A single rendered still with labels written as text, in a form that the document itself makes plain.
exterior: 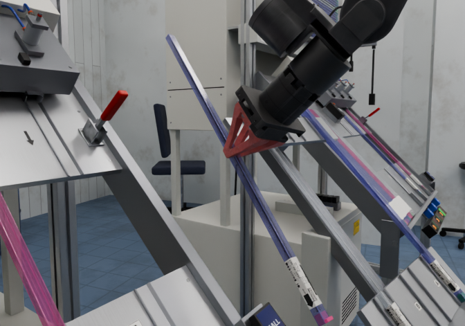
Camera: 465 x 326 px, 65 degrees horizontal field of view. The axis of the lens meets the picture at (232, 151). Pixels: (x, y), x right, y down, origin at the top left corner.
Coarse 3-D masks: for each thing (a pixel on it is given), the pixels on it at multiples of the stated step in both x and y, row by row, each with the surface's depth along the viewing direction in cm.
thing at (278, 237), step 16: (176, 48) 62; (192, 80) 59; (208, 112) 56; (224, 128) 55; (224, 144) 53; (240, 160) 52; (240, 176) 51; (256, 192) 49; (256, 208) 48; (272, 224) 47; (288, 256) 45; (320, 304) 43; (320, 320) 41
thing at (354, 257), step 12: (276, 156) 65; (288, 168) 63; (300, 180) 63; (300, 192) 62; (312, 204) 61; (324, 216) 59; (336, 228) 59; (336, 240) 58; (348, 252) 57; (360, 264) 56; (372, 276) 55; (372, 288) 55; (384, 300) 53
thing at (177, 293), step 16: (176, 272) 49; (144, 288) 44; (160, 288) 46; (176, 288) 47; (192, 288) 49; (112, 304) 41; (128, 304) 42; (144, 304) 43; (160, 304) 44; (176, 304) 46; (192, 304) 47; (208, 304) 48; (80, 320) 38; (96, 320) 38; (112, 320) 39; (128, 320) 40; (144, 320) 42; (160, 320) 43; (176, 320) 44; (192, 320) 45; (208, 320) 47
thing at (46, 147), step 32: (0, 96) 53; (32, 96) 57; (64, 96) 61; (0, 128) 49; (32, 128) 52; (64, 128) 56; (0, 160) 45; (32, 160) 48; (64, 160) 52; (96, 160) 55
